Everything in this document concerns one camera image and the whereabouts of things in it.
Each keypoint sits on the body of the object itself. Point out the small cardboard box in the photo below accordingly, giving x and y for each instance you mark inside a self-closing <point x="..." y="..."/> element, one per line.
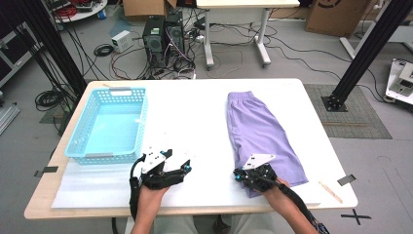
<point x="146" y="7"/>

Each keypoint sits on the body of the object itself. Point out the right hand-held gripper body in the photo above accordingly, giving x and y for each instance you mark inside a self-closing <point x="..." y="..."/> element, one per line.
<point x="259" y="178"/>

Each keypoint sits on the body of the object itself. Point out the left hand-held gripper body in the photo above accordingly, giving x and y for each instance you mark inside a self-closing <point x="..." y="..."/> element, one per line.
<point x="156" y="178"/>

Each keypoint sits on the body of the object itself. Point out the black tape strip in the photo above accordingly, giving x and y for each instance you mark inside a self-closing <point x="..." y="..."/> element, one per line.
<point x="48" y="170"/>
<point x="346" y="179"/>

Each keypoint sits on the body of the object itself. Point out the large cardboard box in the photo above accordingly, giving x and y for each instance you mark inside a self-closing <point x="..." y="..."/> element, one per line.
<point x="337" y="18"/>

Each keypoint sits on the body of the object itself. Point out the grey floor mat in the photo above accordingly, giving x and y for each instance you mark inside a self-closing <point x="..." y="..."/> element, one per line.
<point x="357" y="110"/>

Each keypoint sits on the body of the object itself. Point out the white machine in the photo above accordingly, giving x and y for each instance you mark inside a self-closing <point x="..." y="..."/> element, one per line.
<point x="401" y="84"/>

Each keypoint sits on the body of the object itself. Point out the white desk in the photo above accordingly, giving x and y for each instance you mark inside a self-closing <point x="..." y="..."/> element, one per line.
<point x="246" y="4"/>

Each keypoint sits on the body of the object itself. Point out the grey metal rack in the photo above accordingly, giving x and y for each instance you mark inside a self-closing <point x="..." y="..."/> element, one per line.
<point x="13" y="65"/>

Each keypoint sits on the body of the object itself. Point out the white metal frame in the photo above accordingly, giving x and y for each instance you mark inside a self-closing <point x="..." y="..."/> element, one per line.
<point x="347" y="47"/>

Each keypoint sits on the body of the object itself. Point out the round white table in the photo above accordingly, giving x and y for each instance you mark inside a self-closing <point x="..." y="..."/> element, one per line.
<point x="94" y="9"/>

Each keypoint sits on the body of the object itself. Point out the light blue plastic basket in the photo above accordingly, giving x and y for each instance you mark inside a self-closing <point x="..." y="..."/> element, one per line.
<point x="110" y="133"/>

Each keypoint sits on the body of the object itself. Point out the person's right hand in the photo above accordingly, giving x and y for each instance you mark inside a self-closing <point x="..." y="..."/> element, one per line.
<point x="277" y="196"/>

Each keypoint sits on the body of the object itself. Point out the small black computer tower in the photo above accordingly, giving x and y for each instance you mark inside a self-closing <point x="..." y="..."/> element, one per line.
<point x="175" y="34"/>

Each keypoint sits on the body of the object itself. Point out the black metal frame post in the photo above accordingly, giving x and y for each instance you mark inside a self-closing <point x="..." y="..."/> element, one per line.
<point x="55" y="42"/>
<point x="367" y="48"/>

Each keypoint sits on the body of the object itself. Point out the aluminium profile bars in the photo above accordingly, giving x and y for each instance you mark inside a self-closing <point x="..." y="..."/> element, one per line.
<point x="6" y="118"/>

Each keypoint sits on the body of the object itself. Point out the large black computer tower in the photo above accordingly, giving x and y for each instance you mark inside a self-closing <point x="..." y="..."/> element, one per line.
<point x="153" y="42"/>

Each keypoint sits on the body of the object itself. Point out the thin wooden stick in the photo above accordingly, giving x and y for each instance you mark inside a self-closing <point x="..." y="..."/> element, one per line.
<point x="331" y="192"/>

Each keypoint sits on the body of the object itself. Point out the white box device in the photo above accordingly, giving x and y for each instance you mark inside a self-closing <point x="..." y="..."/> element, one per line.
<point x="121" y="40"/>

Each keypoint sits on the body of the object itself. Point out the purple shorts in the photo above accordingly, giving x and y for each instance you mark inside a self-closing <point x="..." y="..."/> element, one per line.
<point x="256" y="130"/>

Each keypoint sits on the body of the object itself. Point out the person's left hand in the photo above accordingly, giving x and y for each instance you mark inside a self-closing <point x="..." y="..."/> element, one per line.
<point x="151" y="201"/>

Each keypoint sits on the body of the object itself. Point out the person's grey trousers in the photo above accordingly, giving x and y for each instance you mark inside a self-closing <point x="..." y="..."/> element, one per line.
<point x="181" y="226"/>

